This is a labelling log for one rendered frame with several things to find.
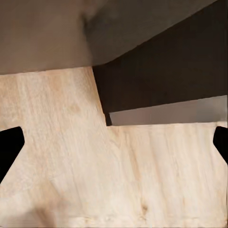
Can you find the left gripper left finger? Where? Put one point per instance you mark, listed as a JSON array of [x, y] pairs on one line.
[[11, 142]]

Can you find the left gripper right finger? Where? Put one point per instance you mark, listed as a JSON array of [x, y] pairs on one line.
[[220, 141]]

